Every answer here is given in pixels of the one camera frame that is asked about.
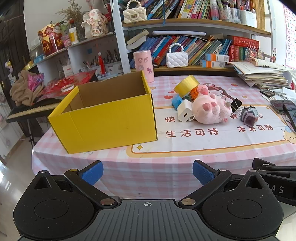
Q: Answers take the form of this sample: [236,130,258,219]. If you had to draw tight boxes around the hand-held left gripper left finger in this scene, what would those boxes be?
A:
[29,160,121,208]

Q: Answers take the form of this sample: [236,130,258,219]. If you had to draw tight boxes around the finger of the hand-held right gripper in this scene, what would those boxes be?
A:
[252,158,296,179]

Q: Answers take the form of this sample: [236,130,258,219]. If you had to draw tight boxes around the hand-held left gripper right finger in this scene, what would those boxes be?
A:
[178,159,268,208]

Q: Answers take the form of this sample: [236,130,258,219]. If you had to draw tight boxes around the yellow cardboard box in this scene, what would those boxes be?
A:
[47,70,158,154]

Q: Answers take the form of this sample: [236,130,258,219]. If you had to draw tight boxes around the large pink plush toy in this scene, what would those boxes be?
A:
[192,92,232,124]

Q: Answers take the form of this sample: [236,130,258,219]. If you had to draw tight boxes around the white charger plug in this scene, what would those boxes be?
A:
[177,100,194,122]

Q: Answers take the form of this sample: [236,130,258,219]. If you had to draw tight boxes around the blue plastic packet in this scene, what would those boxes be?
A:
[171,94,184,109]

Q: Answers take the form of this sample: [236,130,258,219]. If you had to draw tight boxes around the black binder clip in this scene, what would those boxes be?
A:
[228,98,243,114]

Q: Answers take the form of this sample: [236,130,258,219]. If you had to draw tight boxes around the orange plastic clip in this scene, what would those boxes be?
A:
[185,88,199,102]

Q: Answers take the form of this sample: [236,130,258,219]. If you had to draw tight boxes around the yellow tape roll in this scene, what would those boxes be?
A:
[174,75,200,98]

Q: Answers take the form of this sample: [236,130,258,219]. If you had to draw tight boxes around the pink checked printed tablecloth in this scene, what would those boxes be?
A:
[31,75,296,202]

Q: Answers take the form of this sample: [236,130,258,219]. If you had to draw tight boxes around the black smartphone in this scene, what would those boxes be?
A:
[282,103,296,134]

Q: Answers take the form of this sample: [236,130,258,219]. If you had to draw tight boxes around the grey-edged smartphone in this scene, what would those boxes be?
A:
[270,100,295,114]

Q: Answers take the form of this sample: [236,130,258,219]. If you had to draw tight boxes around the black electronic keyboard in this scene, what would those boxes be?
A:
[6,98,63,123]

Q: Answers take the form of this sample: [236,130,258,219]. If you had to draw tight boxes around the stack of papers and workbooks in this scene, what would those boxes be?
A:
[228,58,295,90]

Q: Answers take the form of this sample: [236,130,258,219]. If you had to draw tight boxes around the red paper decorations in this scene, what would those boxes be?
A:
[43,70,99,99]

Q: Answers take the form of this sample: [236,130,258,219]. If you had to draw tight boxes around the orange and blue carton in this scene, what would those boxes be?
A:
[205,53,229,62]
[200,60,226,69]

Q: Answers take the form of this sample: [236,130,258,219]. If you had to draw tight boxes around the pink foil wrapper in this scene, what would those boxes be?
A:
[27,72,45,91]

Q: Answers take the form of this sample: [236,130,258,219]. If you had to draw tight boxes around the brown cloth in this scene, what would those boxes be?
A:
[10,71,45,107]

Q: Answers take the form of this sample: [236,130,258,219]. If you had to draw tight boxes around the pens in white holders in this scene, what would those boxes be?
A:
[80,50,124,76]

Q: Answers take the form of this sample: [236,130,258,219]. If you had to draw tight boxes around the white quilted handbag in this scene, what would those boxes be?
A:
[166,43,189,68]

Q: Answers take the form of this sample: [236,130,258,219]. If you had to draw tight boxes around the colourful acrylic ornament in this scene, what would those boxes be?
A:
[246,45,264,60]

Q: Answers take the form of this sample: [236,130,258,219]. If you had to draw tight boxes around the pink cylinder container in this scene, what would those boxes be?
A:
[132,50,155,83]

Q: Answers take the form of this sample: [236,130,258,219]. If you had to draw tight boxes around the red and green thick books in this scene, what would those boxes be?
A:
[229,45,248,62]

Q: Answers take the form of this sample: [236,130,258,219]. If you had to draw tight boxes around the row of colourful books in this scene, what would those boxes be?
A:
[126,29,233,66]

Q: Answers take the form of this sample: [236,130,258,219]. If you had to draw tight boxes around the red dictionary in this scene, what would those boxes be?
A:
[231,35,260,47]

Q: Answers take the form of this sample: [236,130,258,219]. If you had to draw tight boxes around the red gift bag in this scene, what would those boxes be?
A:
[38,22,68,57]

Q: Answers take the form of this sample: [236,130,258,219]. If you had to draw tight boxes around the white bottle yellow label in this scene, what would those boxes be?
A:
[69,27,79,45]

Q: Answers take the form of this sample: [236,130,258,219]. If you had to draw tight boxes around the white shelf unit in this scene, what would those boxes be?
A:
[28,0,274,77]

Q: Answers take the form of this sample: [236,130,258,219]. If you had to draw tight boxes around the row of yellow books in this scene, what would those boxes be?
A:
[257,9,271,30]

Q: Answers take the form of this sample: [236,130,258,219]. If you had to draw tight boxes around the rabbit doll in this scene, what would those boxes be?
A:
[82,9,109,37]

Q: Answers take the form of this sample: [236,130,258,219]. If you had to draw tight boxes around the white pen holder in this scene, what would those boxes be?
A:
[239,9,258,28]

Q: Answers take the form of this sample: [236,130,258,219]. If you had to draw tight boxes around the clear pen holders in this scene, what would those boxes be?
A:
[218,0,241,23]

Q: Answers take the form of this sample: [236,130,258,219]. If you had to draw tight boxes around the dried flowers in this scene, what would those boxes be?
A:
[55,0,85,24]

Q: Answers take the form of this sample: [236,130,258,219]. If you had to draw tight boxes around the row of thin picture books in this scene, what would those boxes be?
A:
[141,0,212,19]

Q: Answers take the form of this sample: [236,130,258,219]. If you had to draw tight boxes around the cream quilted handbag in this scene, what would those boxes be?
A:
[122,0,147,24]

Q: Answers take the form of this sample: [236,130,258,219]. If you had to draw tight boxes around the alphabet wall poster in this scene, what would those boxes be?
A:
[283,3,296,69]

